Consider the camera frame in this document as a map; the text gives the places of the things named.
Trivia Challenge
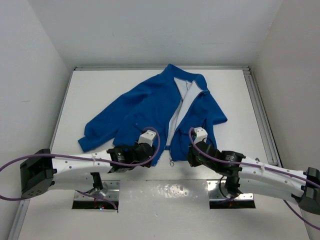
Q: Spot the blue zip-up jacket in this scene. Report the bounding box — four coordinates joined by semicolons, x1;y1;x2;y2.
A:
78;64;228;166

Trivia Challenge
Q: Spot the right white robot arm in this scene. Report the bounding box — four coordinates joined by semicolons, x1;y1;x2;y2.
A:
186;141;320;215

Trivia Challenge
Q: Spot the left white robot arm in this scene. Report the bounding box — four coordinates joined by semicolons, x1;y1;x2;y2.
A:
20;143;156;199

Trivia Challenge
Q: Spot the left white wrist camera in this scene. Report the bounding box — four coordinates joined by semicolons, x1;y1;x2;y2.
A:
138;129;158;147

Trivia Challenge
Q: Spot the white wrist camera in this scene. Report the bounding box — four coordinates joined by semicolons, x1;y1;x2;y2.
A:
193;127;208;144
138;129;158;147

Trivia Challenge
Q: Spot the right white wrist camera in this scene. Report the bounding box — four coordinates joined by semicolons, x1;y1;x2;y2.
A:
193;127;208;144

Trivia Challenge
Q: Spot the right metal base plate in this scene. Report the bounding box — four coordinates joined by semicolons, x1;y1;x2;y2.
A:
206;180;255;201

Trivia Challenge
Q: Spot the metal base plate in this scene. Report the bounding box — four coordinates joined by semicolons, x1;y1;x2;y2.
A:
206;180;255;201
74;180;120;202

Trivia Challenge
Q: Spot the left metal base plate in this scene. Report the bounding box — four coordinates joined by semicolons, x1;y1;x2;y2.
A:
74;180;120;202

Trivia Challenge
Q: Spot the aluminium frame rail right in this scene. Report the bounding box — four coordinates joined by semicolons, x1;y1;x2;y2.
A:
243;70;282;167

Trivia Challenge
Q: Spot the aluminium frame rail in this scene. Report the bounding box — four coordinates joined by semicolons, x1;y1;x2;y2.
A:
7;67;77;240
243;70;282;167
73;65;250;71

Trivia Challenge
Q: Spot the aluminium frame rail back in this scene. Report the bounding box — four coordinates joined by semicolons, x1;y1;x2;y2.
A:
73;65;250;71

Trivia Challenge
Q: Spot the aluminium frame rail left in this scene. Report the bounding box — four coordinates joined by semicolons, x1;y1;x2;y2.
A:
7;67;77;240

